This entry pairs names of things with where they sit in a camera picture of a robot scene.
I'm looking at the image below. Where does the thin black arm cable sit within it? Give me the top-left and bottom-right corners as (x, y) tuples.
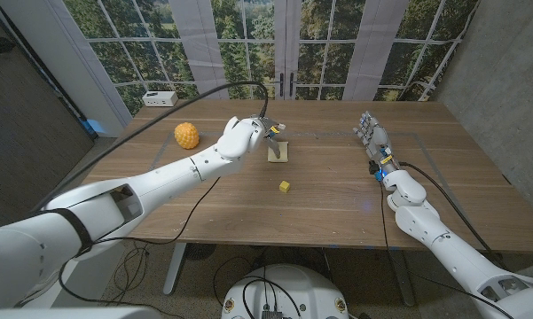
(378, 180), (518, 319)
(57, 176), (222, 307)

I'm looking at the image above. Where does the blue object by wall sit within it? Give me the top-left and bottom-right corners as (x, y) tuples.
(82, 118), (106, 136)

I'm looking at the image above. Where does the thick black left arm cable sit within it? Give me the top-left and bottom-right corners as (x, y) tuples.
(30, 81), (270, 214)

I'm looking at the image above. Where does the grey table leg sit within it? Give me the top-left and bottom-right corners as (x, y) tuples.
(388, 249), (416, 307)

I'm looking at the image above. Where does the yellow toy pineapple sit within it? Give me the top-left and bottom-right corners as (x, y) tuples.
(173, 121), (200, 151)

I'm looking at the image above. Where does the white table leg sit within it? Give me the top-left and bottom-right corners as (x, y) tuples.
(162, 242), (188, 296)

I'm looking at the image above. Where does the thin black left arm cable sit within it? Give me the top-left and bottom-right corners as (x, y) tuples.
(57, 176), (222, 307)

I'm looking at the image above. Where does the printed window forest backdrop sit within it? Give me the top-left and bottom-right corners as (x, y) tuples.
(61, 0), (480, 117)

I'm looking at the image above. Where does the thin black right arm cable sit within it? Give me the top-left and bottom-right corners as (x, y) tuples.
(378, 180), (518, 319)

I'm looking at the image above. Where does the pale yellow sponge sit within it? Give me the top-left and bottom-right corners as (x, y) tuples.
(267, 141), (290, 164)

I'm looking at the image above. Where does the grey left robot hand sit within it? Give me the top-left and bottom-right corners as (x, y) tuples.
(259, 115), (289, 160)

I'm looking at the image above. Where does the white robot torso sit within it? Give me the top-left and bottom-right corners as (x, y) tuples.
(220, 263), (350, 319)

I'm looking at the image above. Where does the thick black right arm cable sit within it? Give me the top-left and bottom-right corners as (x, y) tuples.
(398, 160), (506, 268)

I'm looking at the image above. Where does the black round floor fan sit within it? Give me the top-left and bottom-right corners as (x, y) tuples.
(184, 242), (217, 261)

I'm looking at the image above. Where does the white power strip box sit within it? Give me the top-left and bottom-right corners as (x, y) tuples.
(142, 90), (179, 108)

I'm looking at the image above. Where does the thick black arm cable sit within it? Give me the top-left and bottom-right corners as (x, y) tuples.
(30, 81), (270, 214)
(398, 160), (506, 268)

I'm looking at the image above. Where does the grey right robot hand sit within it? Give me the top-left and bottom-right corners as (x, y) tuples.
(352, 110), (401, 175)

